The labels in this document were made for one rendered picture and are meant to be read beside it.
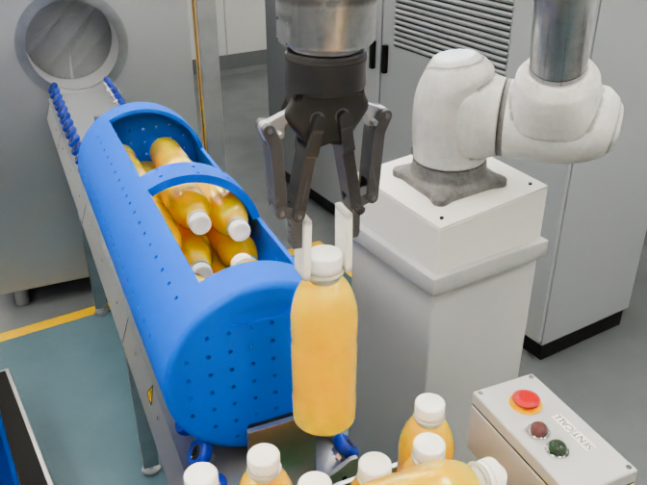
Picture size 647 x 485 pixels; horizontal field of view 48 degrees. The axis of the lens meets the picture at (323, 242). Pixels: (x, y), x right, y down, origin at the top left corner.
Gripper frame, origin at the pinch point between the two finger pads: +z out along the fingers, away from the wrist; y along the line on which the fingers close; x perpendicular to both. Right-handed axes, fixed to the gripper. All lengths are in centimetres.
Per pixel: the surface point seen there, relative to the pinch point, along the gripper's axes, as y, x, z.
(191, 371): 11.7, -18.1, 27.0
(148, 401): 15, -45, 53
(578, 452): -28.6, 12.7, 28.5
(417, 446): -9.9, 6.1, 26.6
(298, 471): -1.2, -10.9, 43.6
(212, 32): -30, -159, 15
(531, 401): -28.2, 3.9, 27.4
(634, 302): -204, -132, 139
